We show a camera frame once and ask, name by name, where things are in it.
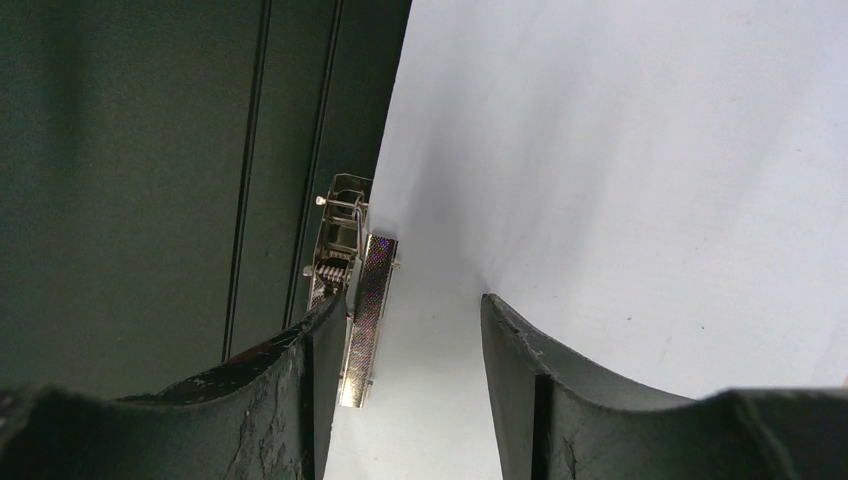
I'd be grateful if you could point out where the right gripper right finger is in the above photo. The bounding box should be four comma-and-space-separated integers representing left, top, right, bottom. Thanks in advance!
480, 294, 847, 479

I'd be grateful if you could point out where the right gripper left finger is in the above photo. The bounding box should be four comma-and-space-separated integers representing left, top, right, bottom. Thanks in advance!
1, 294, 347, 479

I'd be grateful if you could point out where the paper sheet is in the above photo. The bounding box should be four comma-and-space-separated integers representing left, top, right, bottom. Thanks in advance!
326, 1, 847, 479

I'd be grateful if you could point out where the grey black folder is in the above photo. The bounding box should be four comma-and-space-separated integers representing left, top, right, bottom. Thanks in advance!
1, 1, 410, 398

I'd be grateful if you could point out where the metal folder clip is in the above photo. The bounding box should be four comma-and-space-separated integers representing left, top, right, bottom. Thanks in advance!
303, 173, 398, 409

